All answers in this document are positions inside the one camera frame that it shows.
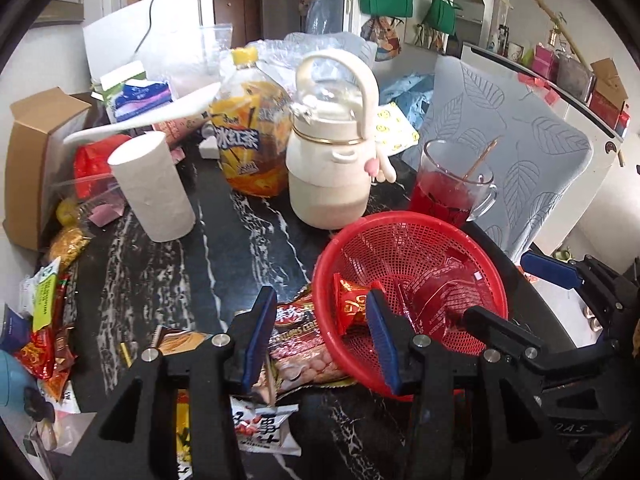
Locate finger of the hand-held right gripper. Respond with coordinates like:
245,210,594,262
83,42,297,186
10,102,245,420
520,251,640,331
462,305,547,367

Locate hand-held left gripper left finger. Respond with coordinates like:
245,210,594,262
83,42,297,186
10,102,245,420
60,286,278,480

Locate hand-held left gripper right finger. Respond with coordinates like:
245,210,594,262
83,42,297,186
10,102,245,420
366,289,576,480

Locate dark red peanut packet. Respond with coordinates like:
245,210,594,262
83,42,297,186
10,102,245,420
267,285,353,398

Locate red gold snack packet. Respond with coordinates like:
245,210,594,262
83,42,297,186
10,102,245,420
332,273,386,337

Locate white red snack packet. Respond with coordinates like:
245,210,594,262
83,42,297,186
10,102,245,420
230,395,303,457

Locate red plastic basket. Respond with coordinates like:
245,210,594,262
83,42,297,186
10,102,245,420
312,211,509,402

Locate yellow snack packet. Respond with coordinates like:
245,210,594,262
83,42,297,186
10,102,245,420
175,395,193,480

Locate red translucent wrapper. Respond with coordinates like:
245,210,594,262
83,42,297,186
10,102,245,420
400,260,481,341

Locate grey leaf pattern chair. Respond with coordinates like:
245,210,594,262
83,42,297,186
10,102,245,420
402,55,593,263

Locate wooden stick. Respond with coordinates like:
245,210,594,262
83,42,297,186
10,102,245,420
462,137,499,181

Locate glass mug with red drink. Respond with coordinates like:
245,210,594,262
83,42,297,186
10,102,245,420
407,140,498,226

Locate red boxes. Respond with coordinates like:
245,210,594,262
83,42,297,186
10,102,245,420
589,91,632,136

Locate cream kettle bottle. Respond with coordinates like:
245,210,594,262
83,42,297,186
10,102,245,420
285,51,398,226

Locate orange iced tea bottle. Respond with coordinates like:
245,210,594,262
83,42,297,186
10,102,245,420
209,46,293,198

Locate white toilet paper roll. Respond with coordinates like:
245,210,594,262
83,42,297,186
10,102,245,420
107,131,197,242

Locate grey box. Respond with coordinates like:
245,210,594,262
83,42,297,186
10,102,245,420
556,52,596,101

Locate small cardboard box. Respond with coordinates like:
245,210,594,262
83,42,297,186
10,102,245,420
590,57,630,108

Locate red strip packet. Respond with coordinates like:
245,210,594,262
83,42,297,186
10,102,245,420
57,270,72,321

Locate white pink cartoon packet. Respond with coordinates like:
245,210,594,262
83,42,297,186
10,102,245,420
35,385,83,451

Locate orange snack packet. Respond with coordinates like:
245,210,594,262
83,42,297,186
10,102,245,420
45,370,71,403

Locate pink box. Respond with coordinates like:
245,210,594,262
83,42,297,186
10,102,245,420
531,44,560,81

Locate yellow smiley packet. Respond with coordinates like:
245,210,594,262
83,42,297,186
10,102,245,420
372,101,421,156

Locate yellow crumb snack bag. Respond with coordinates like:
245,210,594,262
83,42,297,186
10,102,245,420
47,226,92,266

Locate green label packet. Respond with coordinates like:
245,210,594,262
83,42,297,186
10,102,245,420
30,256,63,333

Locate clear plastic container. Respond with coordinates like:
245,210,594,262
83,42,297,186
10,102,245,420
47,172,126,211

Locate red packet with gold rings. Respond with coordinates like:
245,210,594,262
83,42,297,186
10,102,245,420
15,327,76,381

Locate blue plastic bag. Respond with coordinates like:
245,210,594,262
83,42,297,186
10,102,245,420
380,74,436,133

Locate black figurine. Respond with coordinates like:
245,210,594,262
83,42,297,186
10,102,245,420
22,387,56,423

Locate pink printed packet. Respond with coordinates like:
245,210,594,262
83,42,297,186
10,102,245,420
152,112,213,148

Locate yellow lemon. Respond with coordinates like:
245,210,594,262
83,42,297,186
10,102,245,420
55,199,81,226

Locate white grey packet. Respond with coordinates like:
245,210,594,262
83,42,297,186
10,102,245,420
19,275,41,311

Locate large red packet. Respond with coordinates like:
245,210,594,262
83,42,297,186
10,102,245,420
74,141,126,198

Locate dark blue can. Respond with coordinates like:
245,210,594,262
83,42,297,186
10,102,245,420
0,302,33,356

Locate light blue appliance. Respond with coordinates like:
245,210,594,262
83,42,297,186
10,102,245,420
0,349,38,423

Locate white plastic tray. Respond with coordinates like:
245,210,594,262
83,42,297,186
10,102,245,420
62,81,223,147

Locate tall glass bottle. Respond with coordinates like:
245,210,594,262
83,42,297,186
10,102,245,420
492,0,516,51

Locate bamboo stalk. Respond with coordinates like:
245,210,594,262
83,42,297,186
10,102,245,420
500,0,591,66

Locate blue tissue pack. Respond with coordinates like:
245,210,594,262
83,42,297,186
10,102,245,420
110,80,173,123

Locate printed cloth bag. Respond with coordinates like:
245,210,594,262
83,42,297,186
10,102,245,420
360,16,403,63

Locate clear plastic bag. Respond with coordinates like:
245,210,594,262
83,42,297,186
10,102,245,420
245,32,378,91

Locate brown cardboard box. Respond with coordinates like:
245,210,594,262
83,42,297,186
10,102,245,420
2,86,93,252

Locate clear plastic cup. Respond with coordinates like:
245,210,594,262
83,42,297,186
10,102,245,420
200,24,235,81

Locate white green carton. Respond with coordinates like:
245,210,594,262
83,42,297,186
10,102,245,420
100,60,148,93

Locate white board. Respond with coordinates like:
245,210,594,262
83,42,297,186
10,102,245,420
82,0,216,86

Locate brown door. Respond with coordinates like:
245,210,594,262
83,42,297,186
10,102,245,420
197,0,263,41

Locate black cable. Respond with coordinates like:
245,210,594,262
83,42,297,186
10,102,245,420
134,0,156,56

